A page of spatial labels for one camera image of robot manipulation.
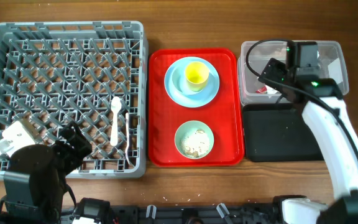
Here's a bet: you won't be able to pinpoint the red snack wrapper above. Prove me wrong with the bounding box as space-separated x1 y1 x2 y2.
256 86 267 93

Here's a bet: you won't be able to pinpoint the white plastic spoon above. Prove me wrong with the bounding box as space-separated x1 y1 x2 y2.
110 96 122 146

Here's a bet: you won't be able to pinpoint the white plastic fork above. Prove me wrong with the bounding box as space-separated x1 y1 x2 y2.
124 112 132 165

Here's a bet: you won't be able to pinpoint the mint green bowl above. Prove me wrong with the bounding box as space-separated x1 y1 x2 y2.
174 120 214 159

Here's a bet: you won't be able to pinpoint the rice and food scraps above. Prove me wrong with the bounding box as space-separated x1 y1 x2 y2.
180 129 211 158

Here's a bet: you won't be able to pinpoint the white napkin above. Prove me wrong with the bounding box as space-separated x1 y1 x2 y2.
265 85 279 94

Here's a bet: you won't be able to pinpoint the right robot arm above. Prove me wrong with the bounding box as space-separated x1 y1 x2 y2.
258 40 358 223

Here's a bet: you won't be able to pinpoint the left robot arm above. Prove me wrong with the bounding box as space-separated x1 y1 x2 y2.
0 121 92 223

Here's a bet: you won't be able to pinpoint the grey dishwasher rack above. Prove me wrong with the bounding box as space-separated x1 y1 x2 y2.
0 21 149 180

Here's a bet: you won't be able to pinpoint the clear plastic bin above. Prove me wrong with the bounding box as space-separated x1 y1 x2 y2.
237 40 349 106

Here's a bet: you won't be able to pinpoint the black tray bin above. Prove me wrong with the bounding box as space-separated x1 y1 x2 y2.
242 103 323 162

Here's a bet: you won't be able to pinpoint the red plastic tray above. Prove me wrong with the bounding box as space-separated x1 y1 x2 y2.
147 48 244 167

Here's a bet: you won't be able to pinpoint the yellow plastic cup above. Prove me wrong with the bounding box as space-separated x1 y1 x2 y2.
185 62 209 91

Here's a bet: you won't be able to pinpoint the light blue plate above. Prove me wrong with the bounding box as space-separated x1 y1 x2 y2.
164 57 220 108

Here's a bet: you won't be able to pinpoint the light blue bowl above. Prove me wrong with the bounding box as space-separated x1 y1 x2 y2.
172 60 216 95

